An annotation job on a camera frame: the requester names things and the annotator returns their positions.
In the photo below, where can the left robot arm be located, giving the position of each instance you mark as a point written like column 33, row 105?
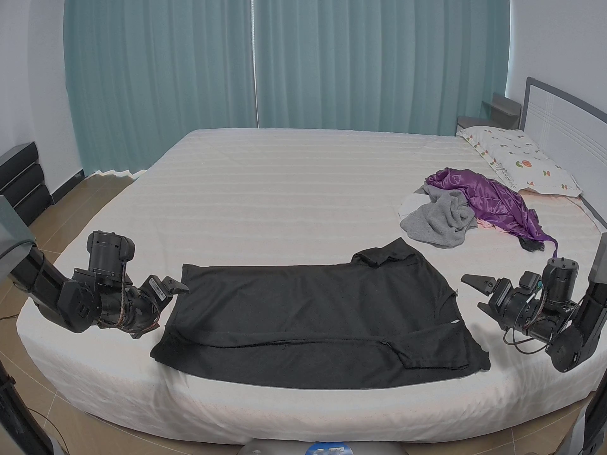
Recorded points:
column 57, row 296

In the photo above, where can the blue-green curtain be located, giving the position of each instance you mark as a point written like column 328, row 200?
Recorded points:
column 161, row 64
column 379, row 55

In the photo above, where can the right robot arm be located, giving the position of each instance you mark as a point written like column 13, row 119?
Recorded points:
column 583, row 330

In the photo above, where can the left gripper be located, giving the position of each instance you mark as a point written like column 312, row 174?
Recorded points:
column 154, row 296

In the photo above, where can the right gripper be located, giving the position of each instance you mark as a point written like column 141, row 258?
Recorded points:
column 507, row 304

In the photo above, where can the white printed pillow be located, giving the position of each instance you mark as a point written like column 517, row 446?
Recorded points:
column 521, row 159

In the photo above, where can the pile of clothes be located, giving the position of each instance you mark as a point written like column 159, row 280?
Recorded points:
column 445, row 216

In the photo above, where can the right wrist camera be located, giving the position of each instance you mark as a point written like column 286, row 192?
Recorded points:
column 530, row 283

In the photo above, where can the black T-shirt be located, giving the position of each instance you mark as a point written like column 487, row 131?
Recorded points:
column 308, row 311

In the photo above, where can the black chest of drawers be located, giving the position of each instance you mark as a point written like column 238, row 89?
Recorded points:
column 21, row 183

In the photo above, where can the grey bedside table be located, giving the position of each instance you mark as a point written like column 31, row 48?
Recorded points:
column 500, row 109

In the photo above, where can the bed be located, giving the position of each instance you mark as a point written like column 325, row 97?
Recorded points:
column 284, row 206

